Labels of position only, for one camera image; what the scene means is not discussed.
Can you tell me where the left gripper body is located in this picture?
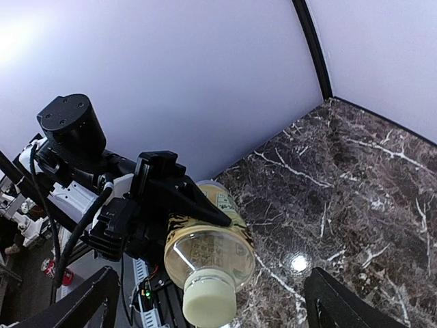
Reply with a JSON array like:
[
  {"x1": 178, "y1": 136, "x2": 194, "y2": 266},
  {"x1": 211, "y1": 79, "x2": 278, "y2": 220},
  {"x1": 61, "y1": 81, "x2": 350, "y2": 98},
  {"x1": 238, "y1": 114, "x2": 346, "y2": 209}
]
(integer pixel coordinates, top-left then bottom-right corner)
[{"x1": 87, "y1": 151, "x2": 186, "y2": 262}]

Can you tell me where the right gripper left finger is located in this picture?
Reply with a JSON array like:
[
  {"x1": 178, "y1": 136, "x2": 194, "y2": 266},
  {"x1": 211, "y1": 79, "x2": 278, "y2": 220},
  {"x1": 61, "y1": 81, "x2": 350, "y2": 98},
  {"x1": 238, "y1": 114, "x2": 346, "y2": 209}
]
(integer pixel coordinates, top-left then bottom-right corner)
[{"x1": 20, "y1": 266, "x2": 119, "y2": 327}]

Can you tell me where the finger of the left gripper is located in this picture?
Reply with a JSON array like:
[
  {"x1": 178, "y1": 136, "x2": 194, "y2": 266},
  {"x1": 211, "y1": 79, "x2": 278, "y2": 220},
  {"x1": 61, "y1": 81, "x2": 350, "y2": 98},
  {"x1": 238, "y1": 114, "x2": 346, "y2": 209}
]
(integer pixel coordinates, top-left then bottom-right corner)
[{"x1": 146, "y1": 177, "x2": 231, "y2": 227}]

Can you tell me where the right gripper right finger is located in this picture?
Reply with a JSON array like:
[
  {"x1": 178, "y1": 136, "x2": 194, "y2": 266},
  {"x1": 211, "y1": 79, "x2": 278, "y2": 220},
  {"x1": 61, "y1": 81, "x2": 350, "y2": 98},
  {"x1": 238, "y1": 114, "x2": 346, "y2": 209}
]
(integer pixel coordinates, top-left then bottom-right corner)
[{"x1": 304, "y1": 267, "x2": 404, "y2": 328}]

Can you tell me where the yellow tea bottle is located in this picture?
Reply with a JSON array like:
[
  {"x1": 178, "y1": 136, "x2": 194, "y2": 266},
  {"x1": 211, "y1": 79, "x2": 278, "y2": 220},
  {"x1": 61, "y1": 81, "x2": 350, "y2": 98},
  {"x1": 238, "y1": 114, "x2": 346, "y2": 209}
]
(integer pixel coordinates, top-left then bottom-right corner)
[{"x1": 164, "y1": 180, "x2": 255, "y2": 292}]

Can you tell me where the pale green bottle cap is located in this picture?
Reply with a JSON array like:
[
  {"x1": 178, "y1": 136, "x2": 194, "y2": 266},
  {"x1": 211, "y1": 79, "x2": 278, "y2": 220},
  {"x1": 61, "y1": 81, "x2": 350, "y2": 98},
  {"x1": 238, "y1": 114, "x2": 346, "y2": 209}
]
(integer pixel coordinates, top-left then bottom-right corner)
[{"x1": 182, "y1": 276, "x2": 237, "y2": 327}]

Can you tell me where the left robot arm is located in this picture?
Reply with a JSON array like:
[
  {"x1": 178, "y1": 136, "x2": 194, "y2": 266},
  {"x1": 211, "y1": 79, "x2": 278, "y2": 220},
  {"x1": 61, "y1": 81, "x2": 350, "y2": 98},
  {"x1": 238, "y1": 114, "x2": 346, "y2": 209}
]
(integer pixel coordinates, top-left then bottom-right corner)
[{"x1": 14, "y1": 94, "x2": 231, "y2": 262}]

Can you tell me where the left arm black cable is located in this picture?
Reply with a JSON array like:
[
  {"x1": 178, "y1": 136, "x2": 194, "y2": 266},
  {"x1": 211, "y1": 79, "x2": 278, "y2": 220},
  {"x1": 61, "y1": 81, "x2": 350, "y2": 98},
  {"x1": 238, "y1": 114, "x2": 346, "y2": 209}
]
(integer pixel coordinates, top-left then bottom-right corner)
[{"x1": 29, "y1": 143, "x2": 113, "y2": 288}]

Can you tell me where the white slotted cable duct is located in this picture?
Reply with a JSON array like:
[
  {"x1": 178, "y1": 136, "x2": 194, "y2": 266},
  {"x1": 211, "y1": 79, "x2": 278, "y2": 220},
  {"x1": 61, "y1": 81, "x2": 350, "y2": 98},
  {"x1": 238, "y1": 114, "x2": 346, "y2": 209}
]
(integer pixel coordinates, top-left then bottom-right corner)
[{"x1": 130, "y1": 259, "x2": 161, "y2": 327}]

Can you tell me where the left black frame post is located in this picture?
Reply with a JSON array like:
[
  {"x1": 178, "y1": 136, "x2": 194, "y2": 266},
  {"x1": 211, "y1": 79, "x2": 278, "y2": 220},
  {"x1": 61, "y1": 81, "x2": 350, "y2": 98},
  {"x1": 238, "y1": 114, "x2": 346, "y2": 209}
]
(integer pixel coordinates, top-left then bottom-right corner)
[{"x1": 292, "y1": 0, "x2": 333, "y2": 100}]

